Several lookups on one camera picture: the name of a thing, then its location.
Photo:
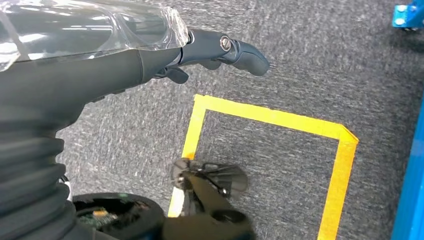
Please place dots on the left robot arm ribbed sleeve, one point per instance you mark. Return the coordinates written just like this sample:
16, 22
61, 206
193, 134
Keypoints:
30, 185

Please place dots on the yellow floor tape outline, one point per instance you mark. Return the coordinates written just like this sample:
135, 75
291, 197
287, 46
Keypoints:
265, 114

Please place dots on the blue metal shelf rack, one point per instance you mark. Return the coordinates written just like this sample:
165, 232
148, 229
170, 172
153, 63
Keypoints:
414, 198

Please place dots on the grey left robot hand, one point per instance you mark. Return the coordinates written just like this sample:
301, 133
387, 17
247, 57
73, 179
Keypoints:
82, 66

